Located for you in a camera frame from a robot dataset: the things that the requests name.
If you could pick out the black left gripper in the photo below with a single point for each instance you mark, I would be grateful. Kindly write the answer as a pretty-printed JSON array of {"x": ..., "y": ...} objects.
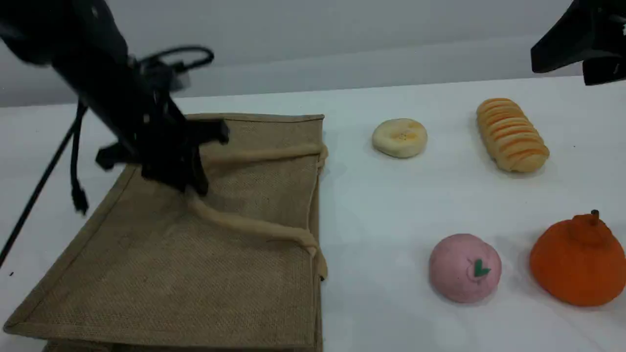
[{"x": 161, "y": 132}]

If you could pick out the brown jute tote bag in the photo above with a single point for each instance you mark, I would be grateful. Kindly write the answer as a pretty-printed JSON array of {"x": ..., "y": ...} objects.
[{"x": 195, "y": 283}]

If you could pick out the orange fruit toy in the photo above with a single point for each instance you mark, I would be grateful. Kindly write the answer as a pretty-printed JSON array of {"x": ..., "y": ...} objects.
[{"x": 577, "y": 264}]

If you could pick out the round pale bun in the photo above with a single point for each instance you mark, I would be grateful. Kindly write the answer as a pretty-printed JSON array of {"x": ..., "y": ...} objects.
[{"x": 400, "y": 138}]

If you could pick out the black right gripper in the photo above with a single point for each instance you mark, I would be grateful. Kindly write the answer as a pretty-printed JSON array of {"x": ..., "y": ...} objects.
[{"x": 582, "y": 34}]

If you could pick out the pink peach toy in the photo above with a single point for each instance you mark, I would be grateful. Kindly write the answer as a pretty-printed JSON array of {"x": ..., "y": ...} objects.
[{"x": 462, "y": 269}]

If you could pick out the long striped bread loaf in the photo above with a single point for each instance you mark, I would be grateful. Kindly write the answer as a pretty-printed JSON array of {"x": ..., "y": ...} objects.
[{"x": 511, "y": 134}]

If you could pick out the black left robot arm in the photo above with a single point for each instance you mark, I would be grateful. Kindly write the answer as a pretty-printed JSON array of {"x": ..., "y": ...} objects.
[{"x": 83, "y": 54}]

